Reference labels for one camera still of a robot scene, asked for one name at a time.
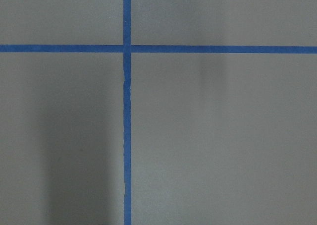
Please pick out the blue tape line lengthwise right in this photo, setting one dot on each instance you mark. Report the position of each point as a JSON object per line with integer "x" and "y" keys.
{"x": 127, "y": 110}

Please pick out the blue tape line crosswise right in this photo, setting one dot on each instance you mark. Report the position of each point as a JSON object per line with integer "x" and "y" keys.
{"x": 158, "y": 49}

